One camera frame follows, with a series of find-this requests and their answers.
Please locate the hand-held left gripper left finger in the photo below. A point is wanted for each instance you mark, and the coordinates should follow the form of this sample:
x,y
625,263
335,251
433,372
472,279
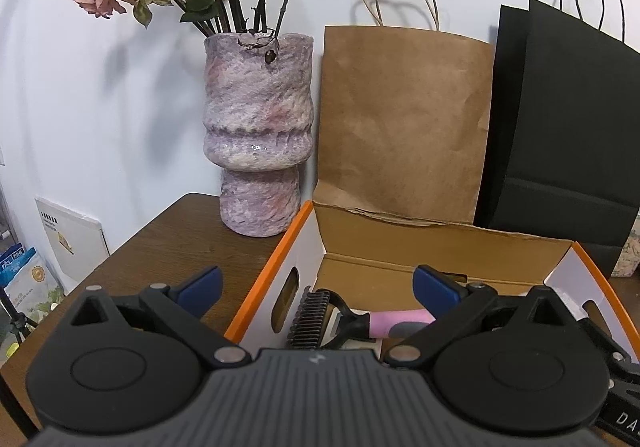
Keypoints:
x,y
201,288

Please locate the orange cardboard box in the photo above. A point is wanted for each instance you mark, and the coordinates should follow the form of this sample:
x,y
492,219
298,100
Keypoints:
x,y
380,237

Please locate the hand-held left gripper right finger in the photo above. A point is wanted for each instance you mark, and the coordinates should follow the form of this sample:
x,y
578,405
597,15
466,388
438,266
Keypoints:
x,y
434,291

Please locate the white board leaning on wall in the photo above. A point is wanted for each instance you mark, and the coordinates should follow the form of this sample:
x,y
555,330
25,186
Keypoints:
x,y
75,237

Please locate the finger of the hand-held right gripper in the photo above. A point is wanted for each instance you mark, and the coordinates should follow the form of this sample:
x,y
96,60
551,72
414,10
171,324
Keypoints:
x,y
607,347

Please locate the black paper bag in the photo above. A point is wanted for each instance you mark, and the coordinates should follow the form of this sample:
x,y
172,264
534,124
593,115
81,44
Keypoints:
x,y
570,127

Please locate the black tripod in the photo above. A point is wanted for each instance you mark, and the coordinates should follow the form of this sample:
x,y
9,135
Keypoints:
x,y
15,322

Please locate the pink mottled ceramic vase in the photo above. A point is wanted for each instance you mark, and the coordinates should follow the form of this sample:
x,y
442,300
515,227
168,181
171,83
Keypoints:
x,y
257,127

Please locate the brown paper bag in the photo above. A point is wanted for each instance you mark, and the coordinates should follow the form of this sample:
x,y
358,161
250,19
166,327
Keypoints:
x,y
400,117

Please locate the white and blue packets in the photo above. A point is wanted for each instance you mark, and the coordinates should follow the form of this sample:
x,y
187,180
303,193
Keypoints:
x,y
30,282

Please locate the floral patterned box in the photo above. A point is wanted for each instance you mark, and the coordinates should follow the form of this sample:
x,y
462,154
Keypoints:
x,y
629,252

